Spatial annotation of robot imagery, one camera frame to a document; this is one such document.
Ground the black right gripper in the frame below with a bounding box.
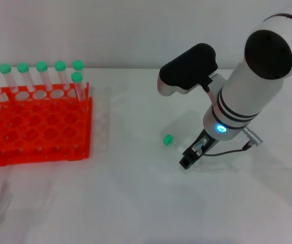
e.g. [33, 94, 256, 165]
[179, 128, 222, 170]

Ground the orange plastic test tube rack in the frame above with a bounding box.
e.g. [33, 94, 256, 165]
[0, 82, 93, 167]

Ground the thin dark cable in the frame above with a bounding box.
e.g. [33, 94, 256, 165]
[199, 142, 251, 156]

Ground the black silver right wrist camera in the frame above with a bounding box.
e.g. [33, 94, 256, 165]
[157, 43, 219, 97]

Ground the silver round connector plug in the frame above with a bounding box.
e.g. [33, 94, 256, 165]
[242, 127, 262, 146]

